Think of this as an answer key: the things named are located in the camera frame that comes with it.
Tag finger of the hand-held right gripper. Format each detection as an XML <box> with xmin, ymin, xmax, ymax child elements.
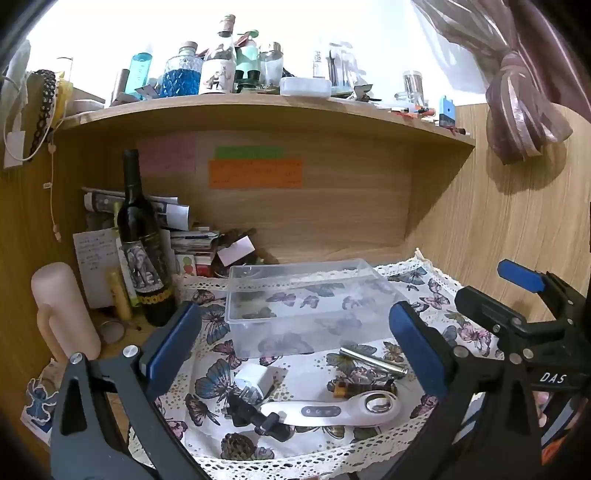
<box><xmin>498</xmin><ymin>259</ymin><xmax>561</xmax><ymax>297</ymax></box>
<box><xmin>454</xmin><ymin>286</ymin><xmax>528</xmax><ymax>337</ymax></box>

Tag pink sticky note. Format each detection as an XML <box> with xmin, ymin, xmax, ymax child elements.
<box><xmin>137</xmin><ymin>134</ymin><xmax>197</xmax><ymax>176</ymax></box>

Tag mint green binoculars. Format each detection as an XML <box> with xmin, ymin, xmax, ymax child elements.
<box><xmin>233</xmin><ymin>30</ymin><xmax>262</xmax><ymax>92</ymax></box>

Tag faceted glass bottle blue liquid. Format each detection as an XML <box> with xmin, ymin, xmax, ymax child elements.
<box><xmin>159</xmin><ymin>41</ymin><xmax>204</xmax><ymax>98</ymax></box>

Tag clear bottle with picture label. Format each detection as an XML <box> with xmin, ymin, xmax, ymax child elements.
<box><xmin>199</xmin><ymin>15</ymin><xmax>238</xmax><ymax>96</ymax></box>

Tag small brown bottle white tag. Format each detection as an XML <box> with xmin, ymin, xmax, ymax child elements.
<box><xmin>212</xmin><ymin>228</ymin><xmax>258</xmax><ymax>278</ymax></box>

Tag dark wine bottle elephant label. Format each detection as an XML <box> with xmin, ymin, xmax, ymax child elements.
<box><xmin>116</xmin><ymin>148</ymin><xmax>179</xmax><ymax>327</ymax></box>

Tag metal ring lid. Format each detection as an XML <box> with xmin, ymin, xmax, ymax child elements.
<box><xmin>99</xmin><ymin>320</ymin><xmax>126</xmax><ymax>345</ymax></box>

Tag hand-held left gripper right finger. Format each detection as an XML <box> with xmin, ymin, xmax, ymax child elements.
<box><xmin>382</xmin><ymin>301</ymin><xmax>542</xmax><ymax>480</ymax></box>

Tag clear plastic container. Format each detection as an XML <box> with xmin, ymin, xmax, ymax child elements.
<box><xmin>225</xmin><ymin>259</ymin><xmax>408</xmax><ymax>359</ymax></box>

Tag white handheld massager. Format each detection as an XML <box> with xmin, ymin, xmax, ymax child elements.
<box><xmin>260</xmin><ymin>390</ymin><xmax>402</xmax><ymax>428</ymax></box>

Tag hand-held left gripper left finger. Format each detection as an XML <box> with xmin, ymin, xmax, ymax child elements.
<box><xmin>50</xmin><ymin>301</ymin><xmax>214</xmax><ymax>480</ymax></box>

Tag green sticky note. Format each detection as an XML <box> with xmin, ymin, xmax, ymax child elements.
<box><xmin>215</xmin><ymin>146</ymin><xmax>283</xmax><ymax>159</ymax></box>

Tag orange sticky note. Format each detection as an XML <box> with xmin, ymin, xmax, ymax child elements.
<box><xmin>208</xmin><ymin>159</ymin><xmax>304</xmax><ymax>189</ymax></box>

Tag empty clear glass jar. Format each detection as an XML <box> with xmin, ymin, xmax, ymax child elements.
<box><xmin>394</xmin><ymin>70</ymin><xmax>426</xmax><ymax>103</ymax></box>

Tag wooden shelf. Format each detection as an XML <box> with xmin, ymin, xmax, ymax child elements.
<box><xmin>54</xmin><ymin>92</ymin><xmax>476</xmax><ymax>151</ymax></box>

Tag small blue box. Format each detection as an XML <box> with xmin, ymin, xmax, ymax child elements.
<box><xmin>438</xmin><ymin>95</ymin><xmax>456</xmax><ymax>128</ymax></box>

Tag person's right hand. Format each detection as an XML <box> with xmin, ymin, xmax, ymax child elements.
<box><xmin>533</xmin><ymin>392</ymin><xmax>583</xmax><ymax>446</ymax></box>

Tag pink tied curtain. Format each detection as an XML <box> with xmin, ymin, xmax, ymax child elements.
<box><xmin>410</xmin><ymin>0</ymin><xmax>591</xmax><ymax>165</ymax></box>

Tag black lace band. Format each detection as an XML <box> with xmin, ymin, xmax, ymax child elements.
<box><xmin>27</xmin><ymin>69</ymin><xmax>59</xmax><ymax>161</ymax></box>

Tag stack of papers and booklets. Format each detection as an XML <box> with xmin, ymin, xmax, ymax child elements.
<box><xmin>82</xmin><ymin>186</ymin><xmax>221</xmax><ymax>278</ymax></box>

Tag white charger adapter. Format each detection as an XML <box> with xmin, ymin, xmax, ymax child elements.
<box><xmin>235</xmin><ymin>362</ymin><xmax>276</xmax><ymax>400</ymax></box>

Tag white round box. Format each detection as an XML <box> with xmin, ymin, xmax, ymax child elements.
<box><xmin>280</xmin><ymin>76</ymin><xmax>332</xmax><ymax>98</ymax></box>

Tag yellow tube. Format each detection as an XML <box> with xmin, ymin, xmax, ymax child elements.
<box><xmin>106</xmin><ymin>267</ymin><xmax>133</xmax><ymax>320</ymax></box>

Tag small orange brown connector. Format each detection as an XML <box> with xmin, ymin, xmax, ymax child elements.
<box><xmin>331</xmin><ymin>380</ymin><xmax>399</xmax><ymax>398</ymax></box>

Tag light blue plastic bottle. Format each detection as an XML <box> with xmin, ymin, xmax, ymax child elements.
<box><xmin>129</xmin><ymin>52</ymin><xmax>153</xmax><ymax>96</ymax></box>

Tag black clip mount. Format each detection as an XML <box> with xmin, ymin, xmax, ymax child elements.
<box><xmin>225</xmin><ymin>394</ymin><xmax>293</xmax><ymax>440</ymax></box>

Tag glass jar with metal lid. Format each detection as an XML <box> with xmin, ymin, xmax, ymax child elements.
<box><xmin>258</xmin><ymin>42</ymin><xmax>284</xmax><ymax>87</ymax></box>

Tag butterfly print lace tablecloth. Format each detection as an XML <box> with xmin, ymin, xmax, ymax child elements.
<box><xmin>127</xmin><ymin>249</ymin><xmax>504</xmax><ymax>478</ymax></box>

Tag handwritten white paper note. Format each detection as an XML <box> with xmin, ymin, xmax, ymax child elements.
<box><xmin>72</xmin><ymin>228</ymin><xmax>122</xmax><ymax>309</ymax></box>

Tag white cable with plug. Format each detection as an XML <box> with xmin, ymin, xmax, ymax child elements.
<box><xmin>3</xmin><ymin>69</ymin><xmax>28</xmax><ymax>169</ymax></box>

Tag pink plastic mug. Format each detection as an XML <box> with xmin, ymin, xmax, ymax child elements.
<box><xmin>31</xmin><ymin>261</ymin><xmax>102</xmax><ymax>364</ymax></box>

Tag blue cartoon sticker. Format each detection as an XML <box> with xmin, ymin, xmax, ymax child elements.
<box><xmin>20</xmin><ymin>376</ymin><xmax>60</xmax><ymax>435</ymax></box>

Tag silver metal tube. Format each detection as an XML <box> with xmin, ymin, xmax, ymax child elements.
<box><xmin>339</xmin><ymin>347</ymin><xmax>409</xmax><ymax>376</ymax></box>

